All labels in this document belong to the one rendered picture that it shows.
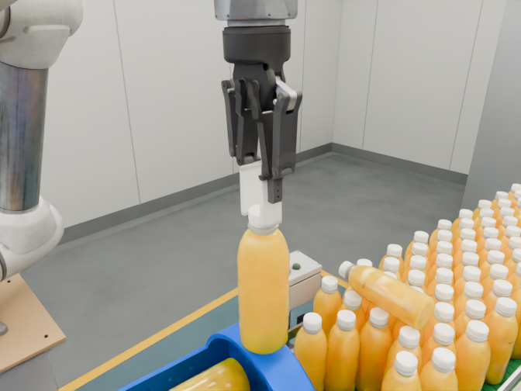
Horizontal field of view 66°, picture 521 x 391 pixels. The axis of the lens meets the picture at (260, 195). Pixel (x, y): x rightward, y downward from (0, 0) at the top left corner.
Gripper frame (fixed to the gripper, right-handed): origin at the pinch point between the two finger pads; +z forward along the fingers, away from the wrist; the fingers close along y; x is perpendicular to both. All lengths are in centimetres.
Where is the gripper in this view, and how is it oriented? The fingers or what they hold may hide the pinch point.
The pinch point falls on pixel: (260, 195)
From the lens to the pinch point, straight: 51.4
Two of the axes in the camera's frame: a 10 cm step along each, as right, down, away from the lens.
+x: 8.3, -2.4, 5.1
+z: 0.2, 9.2, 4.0
